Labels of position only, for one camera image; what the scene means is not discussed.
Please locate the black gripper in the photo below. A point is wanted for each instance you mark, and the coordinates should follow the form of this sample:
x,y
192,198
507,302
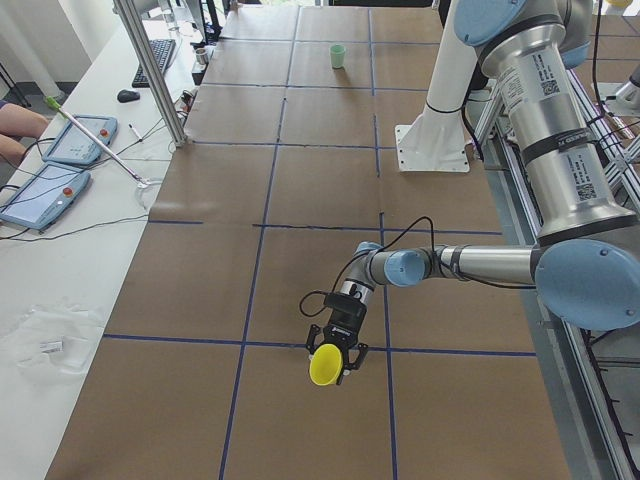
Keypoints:
x,y
340,332

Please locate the yellow plastic cup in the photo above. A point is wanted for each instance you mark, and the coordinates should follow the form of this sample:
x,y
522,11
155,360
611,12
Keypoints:
x,y
326,365

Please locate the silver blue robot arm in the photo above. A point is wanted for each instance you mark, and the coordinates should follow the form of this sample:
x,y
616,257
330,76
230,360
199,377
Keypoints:
x,y
585,263

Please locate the person's forearm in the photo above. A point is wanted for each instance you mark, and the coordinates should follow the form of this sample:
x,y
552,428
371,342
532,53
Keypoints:
x,y
17,121

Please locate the light green plastic cup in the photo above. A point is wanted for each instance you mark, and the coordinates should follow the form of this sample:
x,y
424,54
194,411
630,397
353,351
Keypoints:
x,y
337,56

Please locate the brown paper table cover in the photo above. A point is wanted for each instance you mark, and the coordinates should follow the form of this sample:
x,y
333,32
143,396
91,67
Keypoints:
x,y
202,372

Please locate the clear plastic bag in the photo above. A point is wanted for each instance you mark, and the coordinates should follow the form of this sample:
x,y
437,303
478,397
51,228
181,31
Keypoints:
x,y
52,345

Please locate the black white marker pen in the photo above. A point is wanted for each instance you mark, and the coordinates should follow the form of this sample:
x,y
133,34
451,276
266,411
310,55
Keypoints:
x,y
135,132

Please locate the small metal cylinder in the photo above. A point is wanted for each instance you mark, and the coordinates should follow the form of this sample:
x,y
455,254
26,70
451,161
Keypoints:
x,y
202,57

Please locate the lower teach pendant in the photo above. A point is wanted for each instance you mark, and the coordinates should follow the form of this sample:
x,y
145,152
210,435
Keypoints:
x,y
46,196

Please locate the teach pendant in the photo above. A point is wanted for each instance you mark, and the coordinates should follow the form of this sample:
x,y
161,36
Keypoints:
x,y
73,147
46,196

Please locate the black computer mouse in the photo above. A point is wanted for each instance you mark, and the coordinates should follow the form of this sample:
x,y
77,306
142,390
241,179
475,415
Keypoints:
x,y
127,96

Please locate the upper teach pendant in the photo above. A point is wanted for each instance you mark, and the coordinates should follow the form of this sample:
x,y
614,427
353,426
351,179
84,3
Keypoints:
x,y
73,147

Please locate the long metal rod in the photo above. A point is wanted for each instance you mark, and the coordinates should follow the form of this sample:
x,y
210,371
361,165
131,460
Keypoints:
x,y
143,183

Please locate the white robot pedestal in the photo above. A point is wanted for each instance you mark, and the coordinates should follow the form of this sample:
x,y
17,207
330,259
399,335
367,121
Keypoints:
x,y
435,141

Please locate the aluminium frame post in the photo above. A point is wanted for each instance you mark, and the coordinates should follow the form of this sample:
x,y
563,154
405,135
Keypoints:
x,y
133,25

